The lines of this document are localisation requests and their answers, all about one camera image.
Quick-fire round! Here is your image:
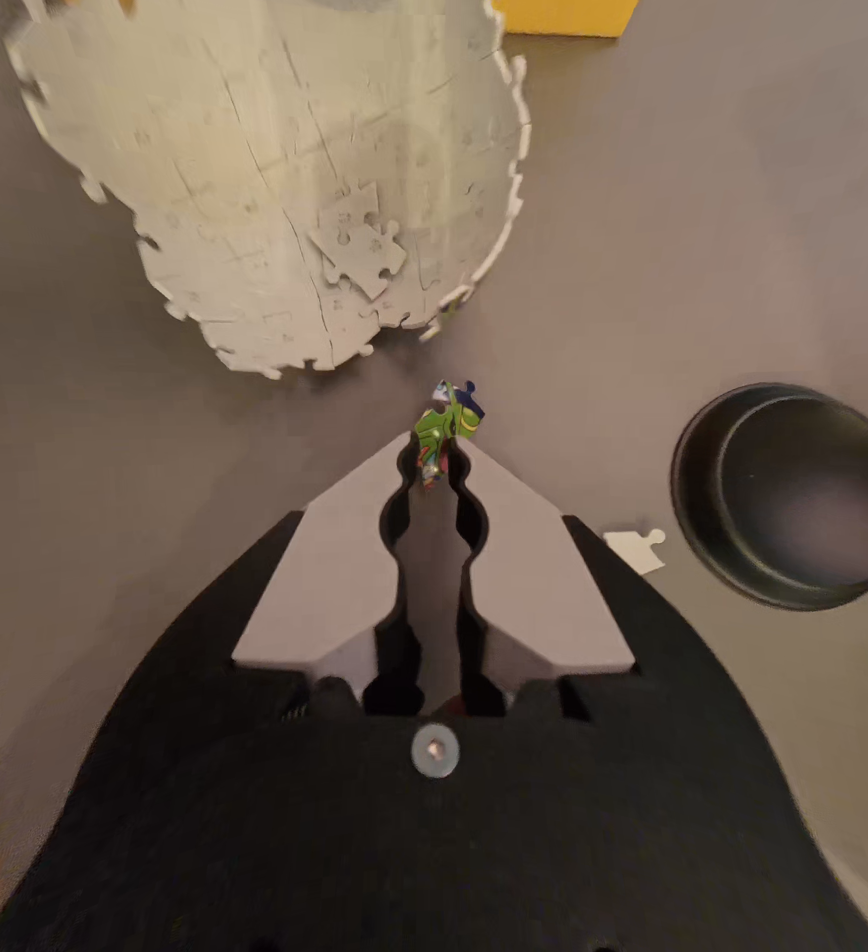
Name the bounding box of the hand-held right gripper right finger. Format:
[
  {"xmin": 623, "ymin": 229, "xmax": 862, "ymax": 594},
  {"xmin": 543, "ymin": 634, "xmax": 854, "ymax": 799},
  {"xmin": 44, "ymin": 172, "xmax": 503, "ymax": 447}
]
[{"xmin": 445, "ymin": 439, "xmax": 636, "ymax": 715}]

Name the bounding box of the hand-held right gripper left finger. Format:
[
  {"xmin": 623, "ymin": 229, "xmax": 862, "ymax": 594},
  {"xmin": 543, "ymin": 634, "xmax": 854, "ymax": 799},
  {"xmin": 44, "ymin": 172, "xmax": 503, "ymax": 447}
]
[{"xmin": 231, "ymin": 430, "xmax": 425, "ymax": 715}]

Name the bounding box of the colourful puzzle piece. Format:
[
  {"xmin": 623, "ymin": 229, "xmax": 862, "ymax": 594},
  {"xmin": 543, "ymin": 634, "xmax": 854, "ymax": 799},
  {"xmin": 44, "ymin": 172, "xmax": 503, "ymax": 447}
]
[{"xmin": 412, "ymin": 378, "xmax": 488, "ymax": 493}]

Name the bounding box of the joined pair of puzzle pieces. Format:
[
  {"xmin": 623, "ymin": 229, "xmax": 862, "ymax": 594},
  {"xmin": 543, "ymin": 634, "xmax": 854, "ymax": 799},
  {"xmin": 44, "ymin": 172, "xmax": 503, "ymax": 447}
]
[{"xmin": 307, "ymin": 181, "xmax": 410, "ymax": 303}]

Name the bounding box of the partly built puzzle ball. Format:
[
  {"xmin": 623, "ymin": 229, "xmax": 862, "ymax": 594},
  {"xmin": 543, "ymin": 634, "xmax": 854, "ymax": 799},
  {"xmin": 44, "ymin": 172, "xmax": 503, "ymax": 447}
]
[{"xmin": 2, "ymin": 0, "xmax": 534, "ymax": 381}]

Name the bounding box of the black round ball stand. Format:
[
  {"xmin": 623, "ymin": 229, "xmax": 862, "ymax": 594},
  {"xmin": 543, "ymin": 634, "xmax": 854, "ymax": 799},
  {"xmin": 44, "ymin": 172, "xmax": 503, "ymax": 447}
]
[{"xmin": 670, "ymin": 382, "xmax": 868, "ymax": 613}]

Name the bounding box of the yellow cardboard box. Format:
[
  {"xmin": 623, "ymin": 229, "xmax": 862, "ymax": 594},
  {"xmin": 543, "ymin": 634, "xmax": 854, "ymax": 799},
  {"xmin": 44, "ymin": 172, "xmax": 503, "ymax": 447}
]
[{"xmin": 491, "ymin": 0, "xmax": 640, "ymax": 39}]

